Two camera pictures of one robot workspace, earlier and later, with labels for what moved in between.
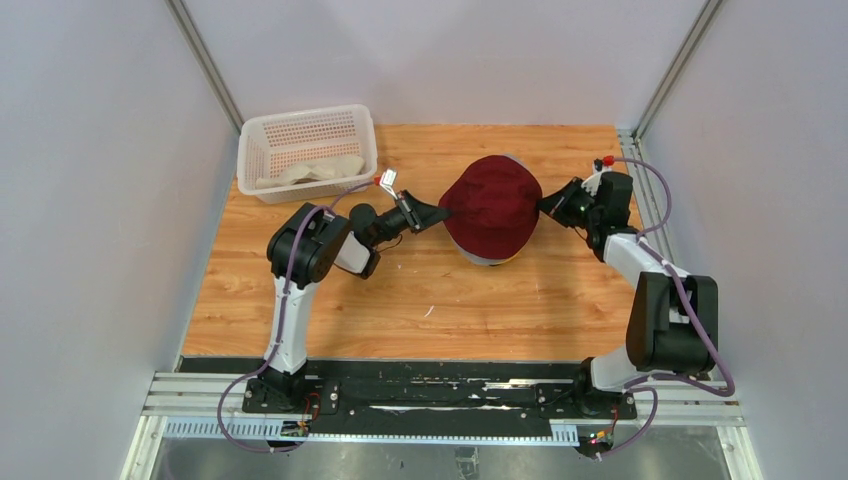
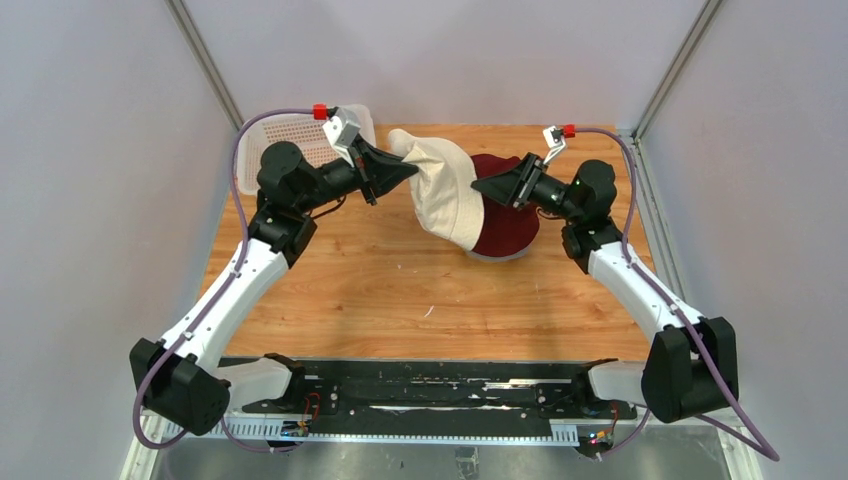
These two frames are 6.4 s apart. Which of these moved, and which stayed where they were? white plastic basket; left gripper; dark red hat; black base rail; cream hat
Moved: cream hat; left gripper
Stayed: black base rail; white plastic basket; dark red hat
